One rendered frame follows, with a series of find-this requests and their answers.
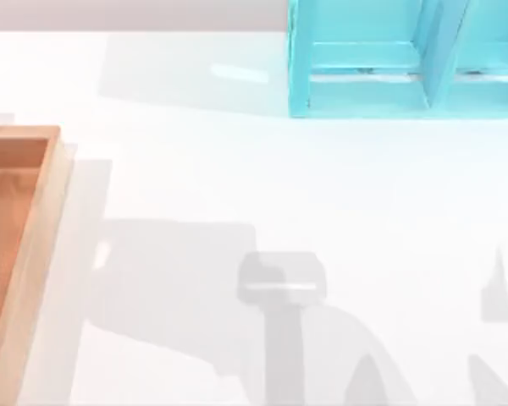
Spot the light blue rack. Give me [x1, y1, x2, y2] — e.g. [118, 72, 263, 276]
[286, 0, 508, 120]

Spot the shallow salmon-coloured box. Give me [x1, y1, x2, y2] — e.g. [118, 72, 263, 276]
[0, 125, 74, 406]

